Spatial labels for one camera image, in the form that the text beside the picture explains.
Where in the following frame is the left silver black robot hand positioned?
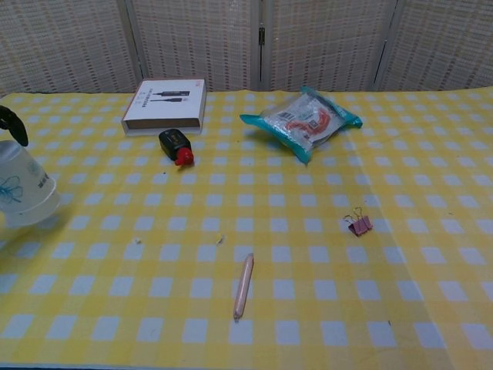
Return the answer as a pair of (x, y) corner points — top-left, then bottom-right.
(0, 105), (29, 148)

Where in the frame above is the translucent cup with blue flower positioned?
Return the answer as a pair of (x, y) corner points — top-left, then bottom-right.
(0, 139), (62, 229)

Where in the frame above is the black device with red cap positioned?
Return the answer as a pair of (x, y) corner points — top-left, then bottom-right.
(158, 129), (196, 167)

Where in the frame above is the woven folding screen panel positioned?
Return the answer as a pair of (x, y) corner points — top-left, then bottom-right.
(126, 0), (263, 93)
(263, 0), (404, 93)
(0, 0), (144, 96)
(375, 0), (493, 92)

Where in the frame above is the white cable product box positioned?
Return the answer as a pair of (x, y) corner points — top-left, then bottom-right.
(121, 79), (208, 137)

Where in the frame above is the pink binder clip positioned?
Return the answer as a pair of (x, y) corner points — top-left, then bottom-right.
(342, 207), (375, 237)

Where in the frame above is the teal clear snack bag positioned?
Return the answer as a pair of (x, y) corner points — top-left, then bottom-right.
(239, 86), (364, 167)

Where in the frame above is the yellow white checked tablecloth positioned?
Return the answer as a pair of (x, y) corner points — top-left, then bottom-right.
(0, 88), (493, 368)

